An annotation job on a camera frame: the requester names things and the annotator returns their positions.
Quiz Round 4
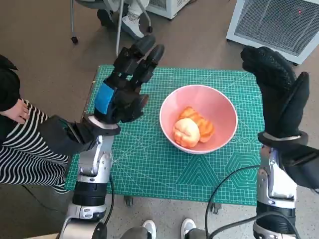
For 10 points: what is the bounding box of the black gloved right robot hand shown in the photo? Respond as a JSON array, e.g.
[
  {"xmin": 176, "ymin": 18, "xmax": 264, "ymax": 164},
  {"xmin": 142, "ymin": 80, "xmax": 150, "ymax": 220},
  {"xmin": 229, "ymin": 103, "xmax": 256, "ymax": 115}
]
[{"xmin": 240, "ymin": 46, "xmax": 310, "ymax": 140}]

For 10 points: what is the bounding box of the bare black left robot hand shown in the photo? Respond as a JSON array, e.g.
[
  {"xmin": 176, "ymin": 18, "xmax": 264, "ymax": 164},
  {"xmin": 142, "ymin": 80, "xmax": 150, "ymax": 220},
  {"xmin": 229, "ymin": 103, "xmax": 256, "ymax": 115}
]
[{"xmin": 94, "ymin": 34, "xmax": 165, "ymax": 125}]

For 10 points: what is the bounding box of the grey chair with casters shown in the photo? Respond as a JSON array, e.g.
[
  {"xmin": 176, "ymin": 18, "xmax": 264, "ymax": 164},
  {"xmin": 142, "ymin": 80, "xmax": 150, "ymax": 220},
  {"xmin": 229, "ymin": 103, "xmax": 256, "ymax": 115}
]
[{"xmin": 70, "ymin": 0, "xmax": 153, "ymax": 59}]

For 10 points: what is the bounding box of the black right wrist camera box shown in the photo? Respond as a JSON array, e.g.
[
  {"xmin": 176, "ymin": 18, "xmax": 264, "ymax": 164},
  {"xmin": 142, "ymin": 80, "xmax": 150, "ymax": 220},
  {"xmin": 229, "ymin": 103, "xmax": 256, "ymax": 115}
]
[{"xmin": 281, "ymin": 145, "xmax": 319, "ymax": 190}]

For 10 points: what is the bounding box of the person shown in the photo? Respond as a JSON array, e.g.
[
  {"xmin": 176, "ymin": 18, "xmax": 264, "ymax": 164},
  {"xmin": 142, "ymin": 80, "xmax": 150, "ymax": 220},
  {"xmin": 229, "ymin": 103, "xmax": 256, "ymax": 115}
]
[
  {"xmin": 97, "ymin": 0, "xmax": 150, "ymax": 40},
  {"xmin": 0, "ymin": 54, "xmax": 72, "ymax": 194}
]

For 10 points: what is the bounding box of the pink bowl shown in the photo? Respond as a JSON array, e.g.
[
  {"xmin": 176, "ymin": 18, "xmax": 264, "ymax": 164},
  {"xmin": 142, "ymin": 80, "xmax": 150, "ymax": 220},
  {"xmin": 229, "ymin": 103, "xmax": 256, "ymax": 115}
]
[{"xmin": 159, "ymin": 85, "xmax": 238, "ymax": 155}]

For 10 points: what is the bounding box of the green cutting mat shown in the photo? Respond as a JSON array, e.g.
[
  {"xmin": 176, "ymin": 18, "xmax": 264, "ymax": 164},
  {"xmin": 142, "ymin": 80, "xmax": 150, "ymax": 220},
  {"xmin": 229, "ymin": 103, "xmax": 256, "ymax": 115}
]
[{"xmin": 64, "ymin": 65, "xmax": 265, "ymax": 207}]

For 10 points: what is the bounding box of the white unit with metal grille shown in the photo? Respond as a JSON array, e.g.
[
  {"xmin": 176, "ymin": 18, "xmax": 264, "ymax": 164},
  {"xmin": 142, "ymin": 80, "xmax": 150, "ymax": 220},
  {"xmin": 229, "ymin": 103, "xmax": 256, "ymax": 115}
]
[{"xmin": 225, "ymin": 0, "xmax": 319, "ymax": 66}]

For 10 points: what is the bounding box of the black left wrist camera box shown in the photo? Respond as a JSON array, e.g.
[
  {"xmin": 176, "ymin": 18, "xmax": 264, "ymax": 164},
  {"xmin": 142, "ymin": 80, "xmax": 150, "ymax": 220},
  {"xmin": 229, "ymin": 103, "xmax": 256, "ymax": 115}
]
[{"xmin": 41, "ymin": 115, "xmax": 100, "ymax": 155}]

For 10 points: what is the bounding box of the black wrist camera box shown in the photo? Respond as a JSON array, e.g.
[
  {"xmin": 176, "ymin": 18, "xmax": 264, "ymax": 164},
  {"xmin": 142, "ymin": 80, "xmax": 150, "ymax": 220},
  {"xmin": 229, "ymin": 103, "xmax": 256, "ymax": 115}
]
[
  {"xmin": 281, "ymin": 145, "xmax": 319, "ymax": 190},
  {"xmin": 41, "ymin": 115, "xmax": 100, "ymax": 155}
]

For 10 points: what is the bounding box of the white cabinet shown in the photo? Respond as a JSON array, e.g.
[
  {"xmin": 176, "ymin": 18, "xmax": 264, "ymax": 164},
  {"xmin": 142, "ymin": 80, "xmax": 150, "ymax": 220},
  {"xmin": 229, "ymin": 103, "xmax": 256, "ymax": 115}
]
[{"xmin": 146, "ymin": 0, "xmax": 192, "ymax": 20}]

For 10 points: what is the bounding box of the long striped toy bread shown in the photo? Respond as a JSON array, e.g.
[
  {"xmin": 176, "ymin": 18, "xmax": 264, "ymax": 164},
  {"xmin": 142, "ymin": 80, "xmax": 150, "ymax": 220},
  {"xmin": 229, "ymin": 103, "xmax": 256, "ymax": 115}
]
[{"xmin": 178, "ymin": 106, "xmax": 215, "ymax": 144}]

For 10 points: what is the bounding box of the robot right leg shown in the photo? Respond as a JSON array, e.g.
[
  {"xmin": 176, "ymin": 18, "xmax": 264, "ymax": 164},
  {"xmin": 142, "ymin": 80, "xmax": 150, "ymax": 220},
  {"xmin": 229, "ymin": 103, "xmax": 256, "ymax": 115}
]
[{"xmin": 181, "ymin": 218, "xmax": 212, "ymax": 239}]

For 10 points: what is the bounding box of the round toy bread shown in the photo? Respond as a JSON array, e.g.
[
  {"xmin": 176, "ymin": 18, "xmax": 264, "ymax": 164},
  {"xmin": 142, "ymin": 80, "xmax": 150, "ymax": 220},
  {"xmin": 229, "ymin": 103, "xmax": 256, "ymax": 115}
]
[{"xmin": 173, "ymin": 118, "xmax": 201, "ymax": 149}]

